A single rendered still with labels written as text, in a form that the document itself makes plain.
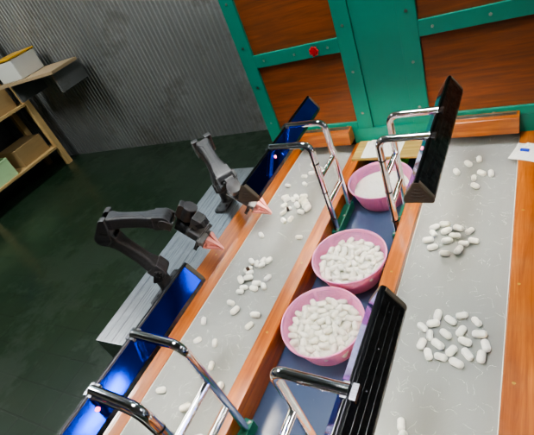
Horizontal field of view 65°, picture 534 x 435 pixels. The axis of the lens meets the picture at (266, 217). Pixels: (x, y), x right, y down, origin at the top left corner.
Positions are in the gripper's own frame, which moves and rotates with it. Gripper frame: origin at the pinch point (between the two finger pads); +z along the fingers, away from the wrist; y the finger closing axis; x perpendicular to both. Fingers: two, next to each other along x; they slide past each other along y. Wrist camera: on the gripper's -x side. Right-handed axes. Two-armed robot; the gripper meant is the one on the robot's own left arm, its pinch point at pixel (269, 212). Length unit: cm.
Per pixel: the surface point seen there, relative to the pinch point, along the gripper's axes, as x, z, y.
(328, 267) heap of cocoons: -13.1, 28.9, -18.5
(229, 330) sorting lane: 1, 10, -53
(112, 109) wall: 243, -235, 209
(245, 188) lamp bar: -28.7, -10.1, -19.6
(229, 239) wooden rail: 14.4, -9.0, -12.2
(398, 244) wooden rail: -32, 44, -9
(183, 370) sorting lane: 7, 3, -70
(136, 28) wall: 126, -212, 215
